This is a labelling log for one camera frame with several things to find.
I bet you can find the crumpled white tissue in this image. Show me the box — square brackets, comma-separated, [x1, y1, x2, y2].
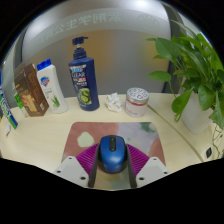
[104, 92, 124, 113]

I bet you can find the floral pastel mouse pad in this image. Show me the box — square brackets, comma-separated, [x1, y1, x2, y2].
[61, 121, 167, 168]

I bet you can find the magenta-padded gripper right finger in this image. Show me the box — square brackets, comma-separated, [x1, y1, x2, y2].
[124, 143, 171, 189]

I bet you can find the white lotion bottle blue cap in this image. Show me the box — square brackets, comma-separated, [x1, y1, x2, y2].
[36, 58, 70, 115]

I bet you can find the small round white-lidded jar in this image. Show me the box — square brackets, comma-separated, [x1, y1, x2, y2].
[124, 87, 150, 118]

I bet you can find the small white packet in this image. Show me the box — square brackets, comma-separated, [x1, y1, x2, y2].
[4, 123, 12, 137]

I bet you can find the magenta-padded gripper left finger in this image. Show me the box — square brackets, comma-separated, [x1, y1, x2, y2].
[53, 143, 101, 189]

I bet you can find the dark blue shampoo pump bottle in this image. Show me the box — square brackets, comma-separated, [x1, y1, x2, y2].
[68, 35, 101, 112]

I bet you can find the white green shuttlecock tube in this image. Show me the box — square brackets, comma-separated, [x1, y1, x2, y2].
[0, 69, 19, 130]

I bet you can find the brown cardboard box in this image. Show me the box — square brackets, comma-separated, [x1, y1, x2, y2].
[13, 63, 50, 118]

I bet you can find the green potted plant white pot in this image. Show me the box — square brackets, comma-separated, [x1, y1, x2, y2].
[146, 19, 224, 160]

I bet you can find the blue computer mouse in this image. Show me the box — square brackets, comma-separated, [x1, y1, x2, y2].
[96, 134, 129, 175]

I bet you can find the small black desk socket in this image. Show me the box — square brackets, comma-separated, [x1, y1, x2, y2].
[205, 146, 213, 159]

